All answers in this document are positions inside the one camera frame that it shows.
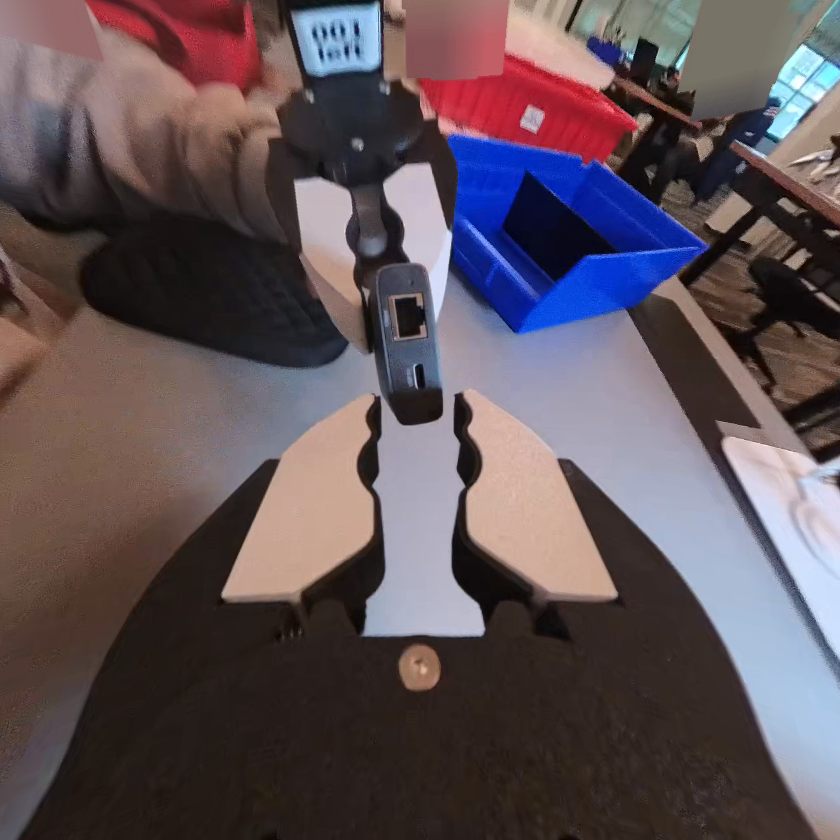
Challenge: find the red plastic tote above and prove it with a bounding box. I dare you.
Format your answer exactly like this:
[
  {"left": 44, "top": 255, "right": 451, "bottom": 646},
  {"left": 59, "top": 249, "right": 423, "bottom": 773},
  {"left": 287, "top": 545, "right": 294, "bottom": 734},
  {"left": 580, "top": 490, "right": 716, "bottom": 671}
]
[{"left": 420, "top": 52, "right": 639, "bottom": 165}]

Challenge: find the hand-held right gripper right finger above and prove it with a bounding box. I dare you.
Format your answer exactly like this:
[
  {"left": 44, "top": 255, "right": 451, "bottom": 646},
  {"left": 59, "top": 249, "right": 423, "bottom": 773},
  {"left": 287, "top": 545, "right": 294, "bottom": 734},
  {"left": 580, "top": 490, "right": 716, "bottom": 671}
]
[{"left": 453, "top": 389, "right": 620, "bottom": 641}]

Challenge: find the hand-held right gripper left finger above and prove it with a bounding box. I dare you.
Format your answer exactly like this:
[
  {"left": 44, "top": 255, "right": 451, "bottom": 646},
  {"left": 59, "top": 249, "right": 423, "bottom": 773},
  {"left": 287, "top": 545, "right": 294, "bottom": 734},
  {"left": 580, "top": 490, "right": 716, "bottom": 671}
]
[{"left": 220, "top": 394, "right": 386, "bottom": 634}]

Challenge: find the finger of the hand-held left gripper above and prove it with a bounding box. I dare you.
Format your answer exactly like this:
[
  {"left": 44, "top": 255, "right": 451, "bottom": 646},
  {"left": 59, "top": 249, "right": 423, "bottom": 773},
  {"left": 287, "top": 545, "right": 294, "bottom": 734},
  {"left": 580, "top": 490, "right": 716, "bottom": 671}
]
[
  {"left": 293, "top": 178, "right": 371, "bottom": 357},
  {"left": 384, "top": 163, "right": 455, "bottom": 316}
]

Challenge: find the brown wooden desk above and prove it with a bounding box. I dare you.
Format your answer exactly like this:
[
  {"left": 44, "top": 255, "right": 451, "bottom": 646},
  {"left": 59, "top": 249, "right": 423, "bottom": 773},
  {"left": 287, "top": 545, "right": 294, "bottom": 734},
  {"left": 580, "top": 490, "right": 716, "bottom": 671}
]
[{"left": 728, "top": 141, "right": 840, "bottom": 232}]

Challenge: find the black mesh armrest pad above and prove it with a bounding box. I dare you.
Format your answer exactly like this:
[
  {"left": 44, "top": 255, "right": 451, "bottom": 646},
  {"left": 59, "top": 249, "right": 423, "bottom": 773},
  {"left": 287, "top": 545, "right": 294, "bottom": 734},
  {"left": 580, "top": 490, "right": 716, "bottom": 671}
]
[{"left": 79, "top": 213, "right": 350, "bottom": 368}]

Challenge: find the black office chair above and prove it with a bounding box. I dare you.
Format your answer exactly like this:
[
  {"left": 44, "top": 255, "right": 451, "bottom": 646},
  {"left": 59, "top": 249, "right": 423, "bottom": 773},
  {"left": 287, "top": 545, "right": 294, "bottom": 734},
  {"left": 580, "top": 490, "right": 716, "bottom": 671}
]
[{"left": 748, "top": 256, "right": 836, "bottom": 343}]

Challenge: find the blue plastic bin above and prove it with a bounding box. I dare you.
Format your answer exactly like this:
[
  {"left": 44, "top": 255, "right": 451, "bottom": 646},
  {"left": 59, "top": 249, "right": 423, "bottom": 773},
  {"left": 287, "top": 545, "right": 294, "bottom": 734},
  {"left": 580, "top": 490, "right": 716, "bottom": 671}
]
[{"left": 446, "top": 134, "right": 710, "bottom": 334}]

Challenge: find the person's left forearm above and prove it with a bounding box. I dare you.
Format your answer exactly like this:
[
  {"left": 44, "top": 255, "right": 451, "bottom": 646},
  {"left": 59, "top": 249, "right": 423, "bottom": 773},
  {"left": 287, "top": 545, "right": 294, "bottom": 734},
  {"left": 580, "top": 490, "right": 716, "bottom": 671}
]
[{"left": 0, "top": 29, "right": 298, "bottom": 238}]

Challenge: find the black ethernet adapter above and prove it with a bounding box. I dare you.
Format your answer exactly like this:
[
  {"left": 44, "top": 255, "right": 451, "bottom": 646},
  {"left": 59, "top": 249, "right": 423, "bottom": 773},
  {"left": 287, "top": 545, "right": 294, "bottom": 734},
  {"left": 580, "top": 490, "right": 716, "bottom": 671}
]
[{"left": 374, "top": 262, "right": 445, "bottom": 426}]

